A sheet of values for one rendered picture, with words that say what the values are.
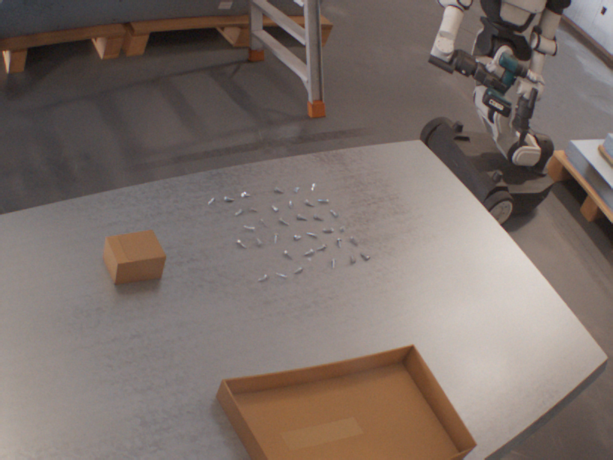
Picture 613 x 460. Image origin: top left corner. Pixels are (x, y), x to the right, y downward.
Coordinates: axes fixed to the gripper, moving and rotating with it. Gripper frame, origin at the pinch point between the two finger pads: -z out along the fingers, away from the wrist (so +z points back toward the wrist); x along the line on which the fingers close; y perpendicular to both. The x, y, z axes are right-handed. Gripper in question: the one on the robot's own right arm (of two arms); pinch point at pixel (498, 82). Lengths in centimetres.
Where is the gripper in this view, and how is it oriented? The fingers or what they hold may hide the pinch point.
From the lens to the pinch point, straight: 252.6
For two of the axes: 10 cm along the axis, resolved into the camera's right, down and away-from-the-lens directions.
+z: -9.0, -4.3, 0.4
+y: -3.2, 7.4, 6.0
